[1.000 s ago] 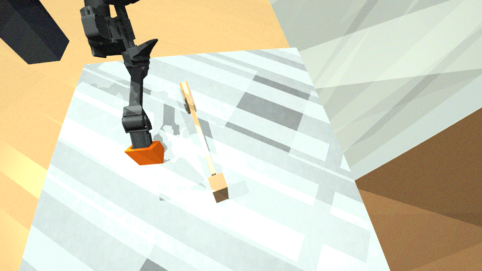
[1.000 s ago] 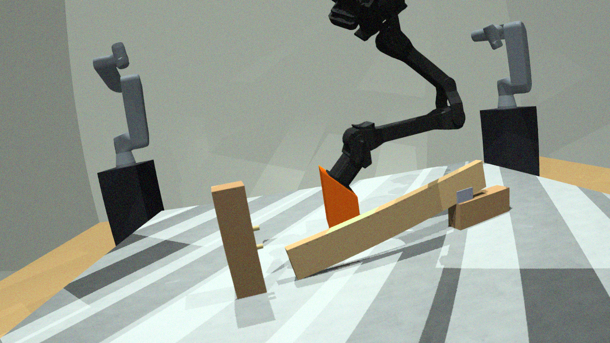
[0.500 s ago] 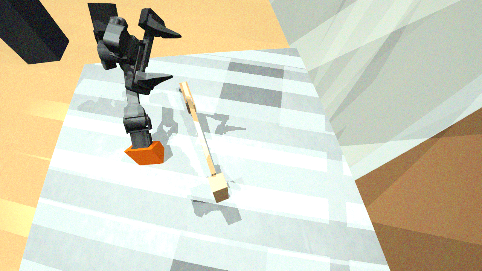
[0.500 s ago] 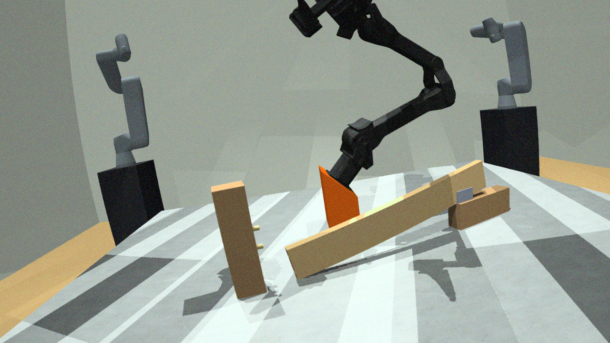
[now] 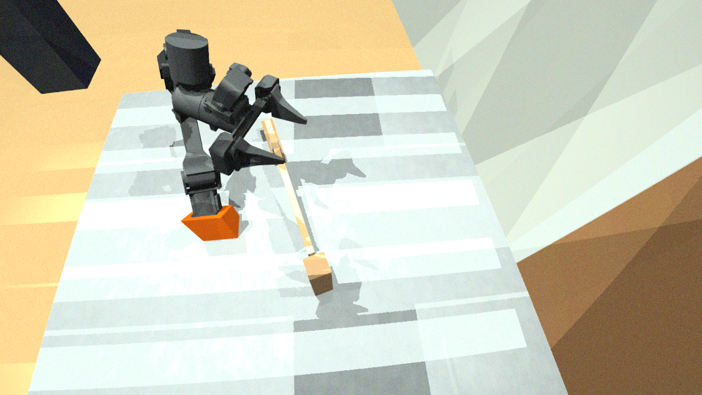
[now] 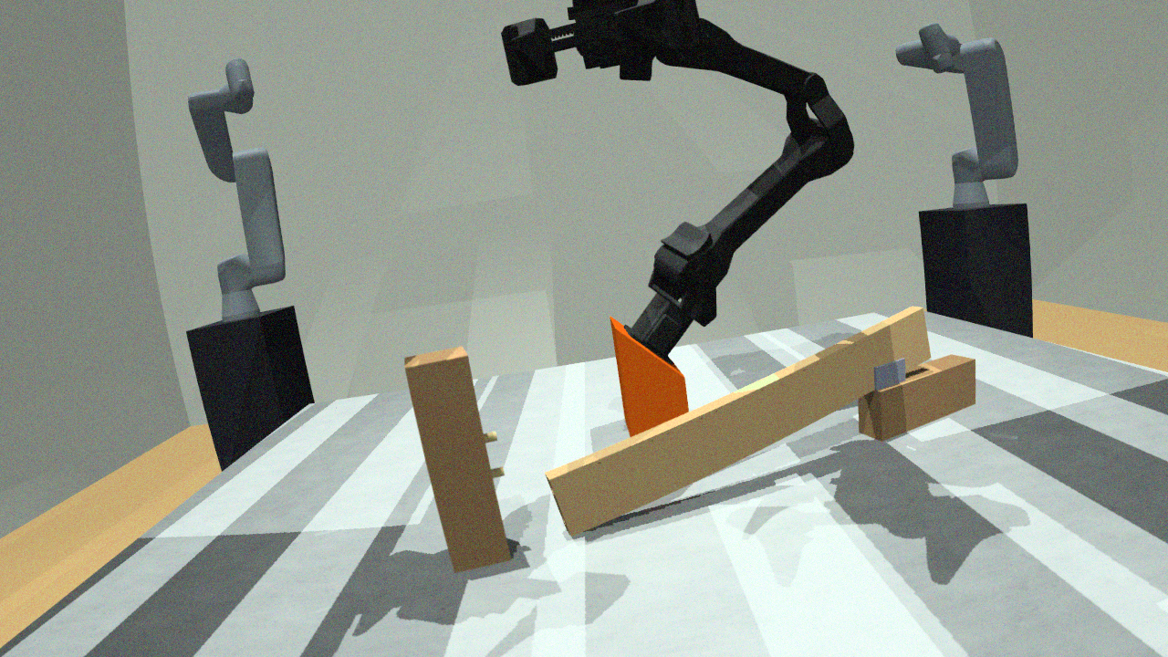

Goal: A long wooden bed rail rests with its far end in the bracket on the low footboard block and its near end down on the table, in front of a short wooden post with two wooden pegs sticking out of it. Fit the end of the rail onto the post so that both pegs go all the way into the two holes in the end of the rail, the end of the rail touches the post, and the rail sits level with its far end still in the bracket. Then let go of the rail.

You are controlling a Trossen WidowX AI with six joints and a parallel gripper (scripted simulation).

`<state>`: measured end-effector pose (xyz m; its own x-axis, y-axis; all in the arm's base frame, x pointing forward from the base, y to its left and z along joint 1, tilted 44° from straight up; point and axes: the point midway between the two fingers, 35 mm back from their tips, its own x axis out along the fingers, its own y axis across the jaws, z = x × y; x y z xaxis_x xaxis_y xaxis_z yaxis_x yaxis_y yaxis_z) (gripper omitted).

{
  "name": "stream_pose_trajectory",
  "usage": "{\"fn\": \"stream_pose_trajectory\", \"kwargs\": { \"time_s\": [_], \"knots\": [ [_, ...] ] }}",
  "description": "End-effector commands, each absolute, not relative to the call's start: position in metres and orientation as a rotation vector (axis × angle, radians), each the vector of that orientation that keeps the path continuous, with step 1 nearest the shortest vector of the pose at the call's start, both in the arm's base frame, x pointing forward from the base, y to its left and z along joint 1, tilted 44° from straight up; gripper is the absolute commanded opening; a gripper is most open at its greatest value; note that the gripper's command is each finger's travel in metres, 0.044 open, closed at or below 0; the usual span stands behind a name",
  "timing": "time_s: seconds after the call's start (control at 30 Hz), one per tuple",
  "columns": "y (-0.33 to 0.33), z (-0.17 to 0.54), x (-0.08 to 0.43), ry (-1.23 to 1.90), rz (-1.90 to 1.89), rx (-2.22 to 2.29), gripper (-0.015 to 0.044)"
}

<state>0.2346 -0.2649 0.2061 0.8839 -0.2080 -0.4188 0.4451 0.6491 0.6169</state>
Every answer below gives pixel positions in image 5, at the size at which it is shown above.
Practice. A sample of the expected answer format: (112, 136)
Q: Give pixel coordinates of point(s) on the long wooden bed rail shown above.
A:
(290, 192)

